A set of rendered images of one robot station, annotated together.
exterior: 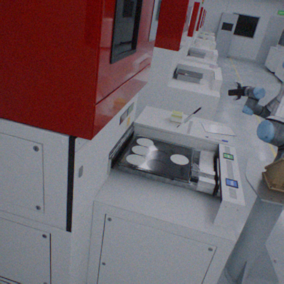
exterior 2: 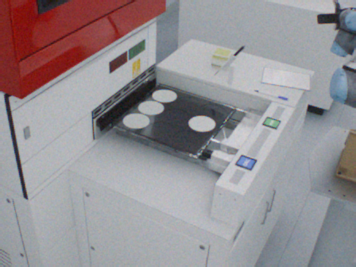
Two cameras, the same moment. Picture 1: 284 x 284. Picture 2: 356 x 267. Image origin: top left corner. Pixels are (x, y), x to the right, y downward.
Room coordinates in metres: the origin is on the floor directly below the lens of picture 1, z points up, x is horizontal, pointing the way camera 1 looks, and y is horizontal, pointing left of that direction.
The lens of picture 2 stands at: (-0.11, -0.55, 1.85)
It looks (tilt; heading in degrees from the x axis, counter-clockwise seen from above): 32 degrees down; 24
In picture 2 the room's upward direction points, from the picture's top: straight up
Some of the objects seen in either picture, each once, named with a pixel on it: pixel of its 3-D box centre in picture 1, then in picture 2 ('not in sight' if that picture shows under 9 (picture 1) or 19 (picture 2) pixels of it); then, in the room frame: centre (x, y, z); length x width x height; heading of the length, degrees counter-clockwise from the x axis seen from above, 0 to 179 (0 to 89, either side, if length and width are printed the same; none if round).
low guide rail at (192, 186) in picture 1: (164, 178); (172, 150); (1.13, -0.14, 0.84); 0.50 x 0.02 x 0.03; 81
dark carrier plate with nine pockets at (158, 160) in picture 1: (159, 155); (175, 116); (1.26, -0.10, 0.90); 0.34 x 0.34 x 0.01; 81
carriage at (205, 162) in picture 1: (205, 170); (239, 142); (1.24, -0.36, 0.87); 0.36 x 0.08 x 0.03; 171
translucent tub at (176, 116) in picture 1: (176, 117); (222, 59); (1.62, -0.19, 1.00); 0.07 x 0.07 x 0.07; 85
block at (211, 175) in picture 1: (206, 173); (232, 146); (1.16, -0.35, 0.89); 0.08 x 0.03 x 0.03; 81
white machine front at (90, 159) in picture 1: (111, 140); (96, 94); (1.10, 0.15, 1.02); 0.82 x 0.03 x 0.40; 171
